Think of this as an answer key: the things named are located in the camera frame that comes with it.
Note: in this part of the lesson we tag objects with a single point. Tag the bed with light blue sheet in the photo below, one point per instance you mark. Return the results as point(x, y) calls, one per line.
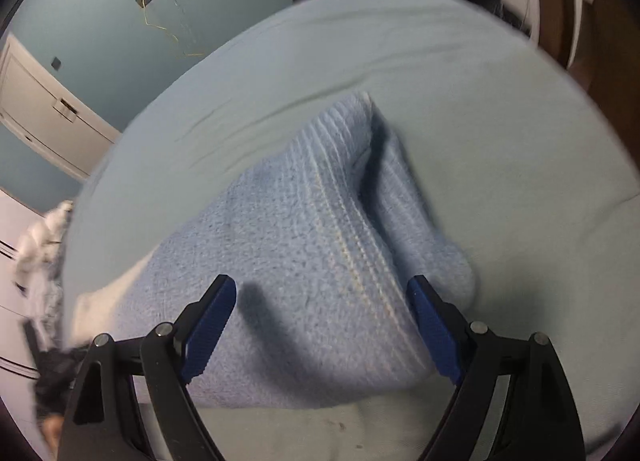
point(475, 116)

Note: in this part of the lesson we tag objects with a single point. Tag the white room door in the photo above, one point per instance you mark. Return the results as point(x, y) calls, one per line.
point(35, 101)

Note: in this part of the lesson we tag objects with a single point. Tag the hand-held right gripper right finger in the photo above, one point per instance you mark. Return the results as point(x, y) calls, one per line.
point(437, 331)

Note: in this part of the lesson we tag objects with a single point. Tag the white fluffy garment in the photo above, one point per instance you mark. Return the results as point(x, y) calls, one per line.
point(45, 236)

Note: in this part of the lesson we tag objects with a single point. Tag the white wardrobe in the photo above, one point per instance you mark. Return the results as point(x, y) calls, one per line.
point(12, 321)

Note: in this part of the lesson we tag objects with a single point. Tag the white knitted sweater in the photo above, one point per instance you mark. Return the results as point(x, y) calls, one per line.
point(300, 241)

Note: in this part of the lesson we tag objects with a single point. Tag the dark wall switch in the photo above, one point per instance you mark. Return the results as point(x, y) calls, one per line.
point(57, 63)

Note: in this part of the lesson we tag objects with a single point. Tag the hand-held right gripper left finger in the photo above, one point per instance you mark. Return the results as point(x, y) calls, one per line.
point(210, 331)

